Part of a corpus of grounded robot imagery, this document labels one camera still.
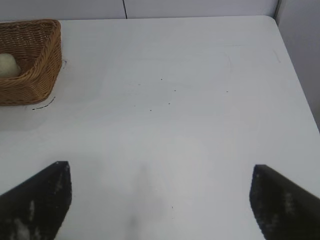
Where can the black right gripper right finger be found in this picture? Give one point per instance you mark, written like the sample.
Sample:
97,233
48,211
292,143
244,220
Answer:
285,207

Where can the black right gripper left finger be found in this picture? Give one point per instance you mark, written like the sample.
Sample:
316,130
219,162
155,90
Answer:
37,205

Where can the pale yellow egg yolk pastry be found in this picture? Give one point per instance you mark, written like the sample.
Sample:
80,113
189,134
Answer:
8,65

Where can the brown woven wicker basket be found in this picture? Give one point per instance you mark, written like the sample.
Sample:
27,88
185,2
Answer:
40,80

